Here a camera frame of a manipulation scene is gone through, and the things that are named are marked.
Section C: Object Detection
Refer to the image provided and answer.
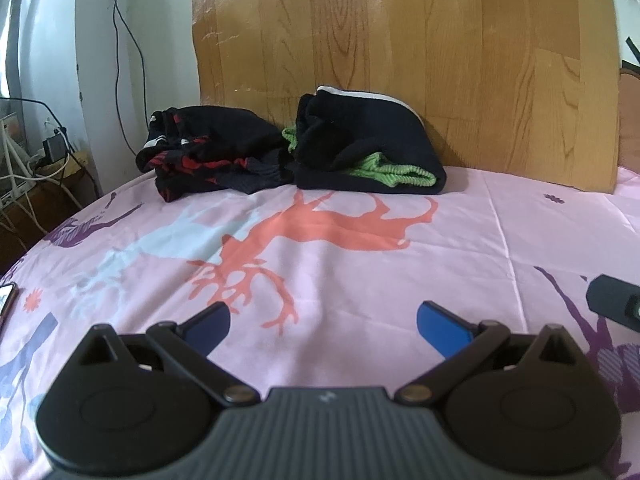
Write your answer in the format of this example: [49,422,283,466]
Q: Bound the black wall cable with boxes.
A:
[101,0,153,171]

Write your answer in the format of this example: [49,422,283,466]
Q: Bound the wooden headboard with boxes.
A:
[190,0,622,193]

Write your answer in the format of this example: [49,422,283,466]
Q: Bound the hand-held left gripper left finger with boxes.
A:
[75,301,261,407]

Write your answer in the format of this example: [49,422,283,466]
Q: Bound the power strip with cables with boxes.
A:
[0,125,76,241]

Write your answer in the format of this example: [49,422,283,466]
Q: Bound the pink printed bed sheet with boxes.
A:
[0,162,640,476]

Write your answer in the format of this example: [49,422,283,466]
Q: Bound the black tape strips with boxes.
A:
[604,0,640,67]

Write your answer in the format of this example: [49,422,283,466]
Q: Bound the black sweater with green lining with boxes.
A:
[281,86,448,196]

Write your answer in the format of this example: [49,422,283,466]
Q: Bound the black and red garment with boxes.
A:
[136,105,296,204]

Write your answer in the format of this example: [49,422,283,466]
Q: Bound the smartphone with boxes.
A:
[0,282,19,333]

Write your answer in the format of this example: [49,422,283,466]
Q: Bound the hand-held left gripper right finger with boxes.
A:
[395,301,581,406]

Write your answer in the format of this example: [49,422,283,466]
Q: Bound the brown padded board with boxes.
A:
[617,66,640,171]

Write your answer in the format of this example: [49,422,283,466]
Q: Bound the black charger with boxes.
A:
[43,127,69,165]

